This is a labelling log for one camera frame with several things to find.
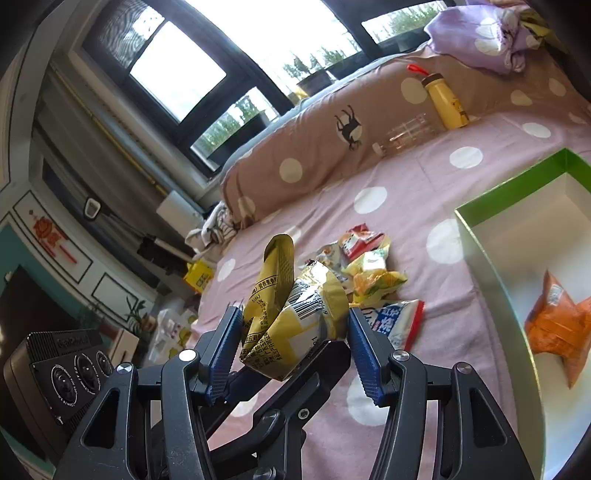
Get yellow bottle with red cap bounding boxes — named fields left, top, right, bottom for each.
left=406, top=64, right=469, bottom=131

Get potted green plant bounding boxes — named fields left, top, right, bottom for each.
left=124, top=298, right=155, bottom=337

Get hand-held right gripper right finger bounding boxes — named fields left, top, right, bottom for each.
left=348, top=307, right=535, bottom=480

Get purple white plastic bag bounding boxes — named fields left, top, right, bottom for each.
left=425, top=4, right=541, bottom=75

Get clear plastic bottle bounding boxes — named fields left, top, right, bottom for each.
left=373, top=113, right=441, bottom=158

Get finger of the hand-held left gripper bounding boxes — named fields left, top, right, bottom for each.
left=203, top=339, right=354, bottom=480

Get white handled shopping bag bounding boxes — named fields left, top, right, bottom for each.
left=148, top=307, right=199, bottom=365

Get yellow snack packet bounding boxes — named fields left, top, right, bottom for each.
left=240, top=234, right=351, bottom=381

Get black framed window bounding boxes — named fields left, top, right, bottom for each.
left=81, top=0, right=462, bottom=171

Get black plant pot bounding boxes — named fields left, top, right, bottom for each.
left=323, top=46, right=365, bottom=79
left=295, top=55, right=335, bottom=97

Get striped clothes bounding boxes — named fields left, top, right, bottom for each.
left=185, top=205, right=241, bottom=259

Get green cardboard box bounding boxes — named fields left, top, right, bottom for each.
left=454, top=148, right=591, bottom=480

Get orange snack packet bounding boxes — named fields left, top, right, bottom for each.
left=524, top=270, right=591, bottom=388

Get yellow pipe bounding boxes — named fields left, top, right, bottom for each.
left=90, top=113, right=169, bottom=195

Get silver snack wrapper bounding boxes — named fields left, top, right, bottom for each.
left=358, top=299, right=426, bottom=352

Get red snack packet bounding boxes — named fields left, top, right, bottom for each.
left=338, top=224, right=386, bottom=259

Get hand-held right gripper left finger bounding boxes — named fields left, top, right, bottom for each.
left=53, top=302, right=245, bottom=480

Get long black planter trough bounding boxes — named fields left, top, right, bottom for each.
left=191, top=99, right=269, bottom=160

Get yellow cardboard box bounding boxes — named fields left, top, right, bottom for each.
left=182, top=258, right=215, bottom=294

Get white rectangular device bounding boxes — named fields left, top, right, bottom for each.
left=156, top=191, right=204, bottom=232

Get pale small snack packet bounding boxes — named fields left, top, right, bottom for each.
left=305, top=242, right=346, bottom=283

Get yellow green cracker packet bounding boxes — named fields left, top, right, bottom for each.
left=344, top=249, right=409, bottom=305

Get black bag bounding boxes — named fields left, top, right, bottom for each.
left=137, top=235, right=195, bottom=278

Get pink dotted bedsheet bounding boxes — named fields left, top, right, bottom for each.
left=189, top=111, right=591, bottom=480

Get red wall decoration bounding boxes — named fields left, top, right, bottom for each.
left=30, top=210, right=79, bottom=266

